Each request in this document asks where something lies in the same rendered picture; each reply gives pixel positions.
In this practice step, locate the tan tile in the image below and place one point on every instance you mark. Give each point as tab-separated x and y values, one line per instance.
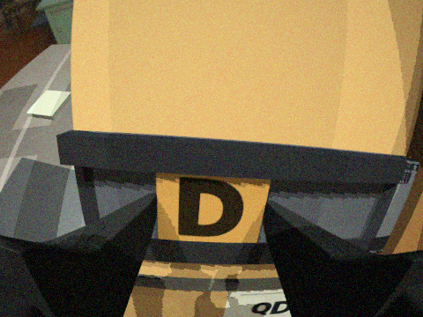
210	208

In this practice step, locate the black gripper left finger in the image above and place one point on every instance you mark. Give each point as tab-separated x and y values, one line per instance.
86	273

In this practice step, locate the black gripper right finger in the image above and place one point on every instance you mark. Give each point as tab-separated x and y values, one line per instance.
323	275

